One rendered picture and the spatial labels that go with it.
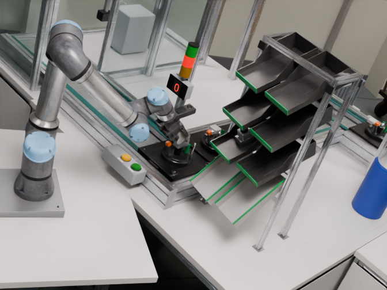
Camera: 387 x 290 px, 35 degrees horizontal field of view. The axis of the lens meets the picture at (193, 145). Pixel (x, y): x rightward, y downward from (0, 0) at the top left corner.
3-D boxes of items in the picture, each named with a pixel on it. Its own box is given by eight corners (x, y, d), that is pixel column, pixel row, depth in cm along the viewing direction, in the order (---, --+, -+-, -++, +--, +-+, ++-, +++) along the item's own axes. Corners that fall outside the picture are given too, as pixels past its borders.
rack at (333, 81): (258, 252, 252) (336, 83, 211) (198, 199, 271) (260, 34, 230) (289, 237, 267) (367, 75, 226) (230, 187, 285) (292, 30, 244)
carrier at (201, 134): (213, 169, 277) (222, 147, 271) (178, 140, 290) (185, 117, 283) (247, 157, 294) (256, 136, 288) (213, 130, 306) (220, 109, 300)
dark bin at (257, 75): (256, 94, 223) (255, 78, 217) (235, 75, 231) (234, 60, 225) (317, 63, 231) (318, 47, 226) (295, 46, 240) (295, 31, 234)
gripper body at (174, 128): (160, 132, 262) (151, 117, 251) (175, 118, 263) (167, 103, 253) (171, 142, 258) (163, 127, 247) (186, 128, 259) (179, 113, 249)
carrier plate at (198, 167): (172, 183, 260) (173, 179, 259) (137, 151, 272) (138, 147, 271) (211, 170, 276) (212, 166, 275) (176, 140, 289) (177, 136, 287)
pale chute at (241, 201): (236, 228, 240) (232, 224, 237) (217, 207, 248) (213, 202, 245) (291, 182, 242) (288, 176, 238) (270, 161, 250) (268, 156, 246)
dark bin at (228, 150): (228, 164, 239) (227, 151, 234) (210, 145, 247) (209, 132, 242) (287, 133, 248) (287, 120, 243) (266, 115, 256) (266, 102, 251)
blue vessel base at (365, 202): (371, 223, 294) (396, 179, 280) (345, 203, 302) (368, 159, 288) (387, 214, 305) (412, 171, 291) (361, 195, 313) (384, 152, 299)
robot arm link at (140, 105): (120, 117, 235) (147, 107, 234) (118, 102, 244) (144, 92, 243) (128, 132, 240) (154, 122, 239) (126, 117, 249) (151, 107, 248)
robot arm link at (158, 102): (142, 89, 240) (162, 81, 239) (151, 105, 249) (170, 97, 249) (146, 105, 236) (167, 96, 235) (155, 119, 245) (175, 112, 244)
